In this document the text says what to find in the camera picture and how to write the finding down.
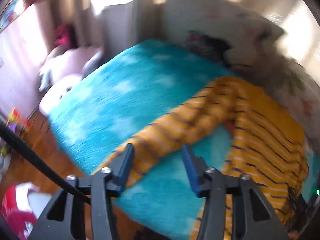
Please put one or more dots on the turquoise star blanket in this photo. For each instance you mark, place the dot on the turquoise star blanket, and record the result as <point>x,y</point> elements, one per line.
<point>120,100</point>

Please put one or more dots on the red and white bag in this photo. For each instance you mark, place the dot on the red and white bag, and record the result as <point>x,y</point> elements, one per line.
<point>15,210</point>

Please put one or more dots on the colourful wall poster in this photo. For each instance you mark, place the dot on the colourful wall poster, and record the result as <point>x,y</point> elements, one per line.
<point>11,12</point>

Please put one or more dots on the leaf printed cloth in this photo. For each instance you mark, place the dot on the leaf printed cloth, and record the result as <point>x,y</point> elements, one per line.
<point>292,82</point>

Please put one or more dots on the yellow striped garment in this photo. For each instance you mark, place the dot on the yellow striped garment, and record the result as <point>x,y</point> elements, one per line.
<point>262,130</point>

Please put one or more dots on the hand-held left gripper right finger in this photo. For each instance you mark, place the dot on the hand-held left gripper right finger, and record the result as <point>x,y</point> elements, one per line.
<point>191,170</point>

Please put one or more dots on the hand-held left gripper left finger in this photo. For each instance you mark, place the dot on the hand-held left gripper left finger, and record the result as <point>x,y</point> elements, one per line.
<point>123,170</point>

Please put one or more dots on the red cloth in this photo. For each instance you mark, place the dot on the red cloth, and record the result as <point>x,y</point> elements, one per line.
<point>62,36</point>

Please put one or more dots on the red yellow box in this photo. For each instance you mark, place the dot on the red yellow box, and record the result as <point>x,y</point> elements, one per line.
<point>17,121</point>

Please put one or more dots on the beige curtain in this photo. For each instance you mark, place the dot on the beige curtain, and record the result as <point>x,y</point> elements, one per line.
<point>77,10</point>

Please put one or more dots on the pink sofa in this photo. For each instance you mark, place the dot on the pink sofa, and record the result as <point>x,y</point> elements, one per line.
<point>70,57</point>

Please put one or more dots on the white cloth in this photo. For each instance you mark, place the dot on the white cloth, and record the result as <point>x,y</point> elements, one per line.
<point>46,77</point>

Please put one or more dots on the floral woman print pillow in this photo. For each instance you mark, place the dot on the floral woman print pillow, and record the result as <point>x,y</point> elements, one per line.
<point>212,25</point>

